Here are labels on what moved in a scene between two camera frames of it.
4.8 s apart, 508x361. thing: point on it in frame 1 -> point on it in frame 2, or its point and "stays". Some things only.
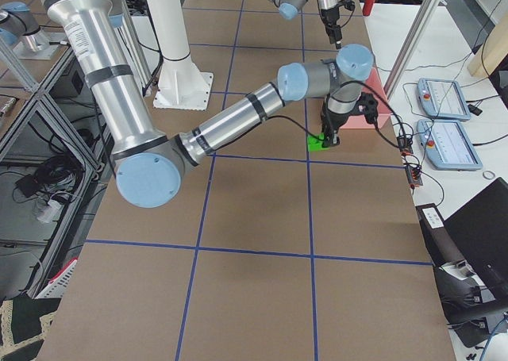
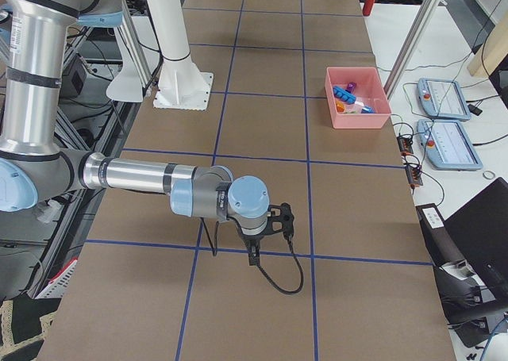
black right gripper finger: x=332 y=138 -> x=254 y=255
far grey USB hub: x=413 y=175 stays
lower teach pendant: x=447 y=144 stays
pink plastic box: x=374 y=86 stays
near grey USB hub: x=405 y=144 stays
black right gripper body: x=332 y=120 -> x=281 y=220
